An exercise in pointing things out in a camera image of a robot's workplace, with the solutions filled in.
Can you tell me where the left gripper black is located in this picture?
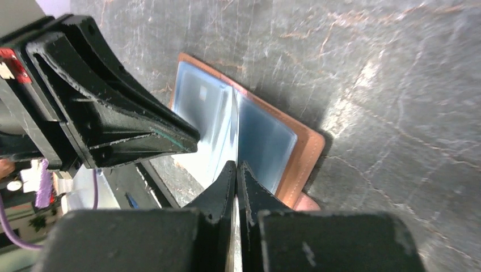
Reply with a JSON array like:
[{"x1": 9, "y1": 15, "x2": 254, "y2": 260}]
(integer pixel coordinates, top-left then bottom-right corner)
[{"x1": 1, "y1": 15, "x2": 200, "y2": 171}]

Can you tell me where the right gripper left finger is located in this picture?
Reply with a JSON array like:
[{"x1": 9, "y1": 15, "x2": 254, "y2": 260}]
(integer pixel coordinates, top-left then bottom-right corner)
[{"x1": 33, "y1": 161, "x2": 236, "y2": 271}]

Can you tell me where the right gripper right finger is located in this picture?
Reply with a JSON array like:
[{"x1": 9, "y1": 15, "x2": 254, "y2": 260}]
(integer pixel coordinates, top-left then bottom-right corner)
[{"x1": 237, "y1": 163, "x2": 425, "y2": 271}]

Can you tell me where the tan leather card holder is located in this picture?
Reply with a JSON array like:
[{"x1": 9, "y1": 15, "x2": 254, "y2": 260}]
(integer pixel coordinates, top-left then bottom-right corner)
[{"x1": 170, "y1": 53, "x2": 326, "y2": 211}]

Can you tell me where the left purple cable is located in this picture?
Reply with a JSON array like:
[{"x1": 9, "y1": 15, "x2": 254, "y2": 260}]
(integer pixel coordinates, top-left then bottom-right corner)
[{"x1": 0, "y1": 159, "x2": 99, "y2": 252}]

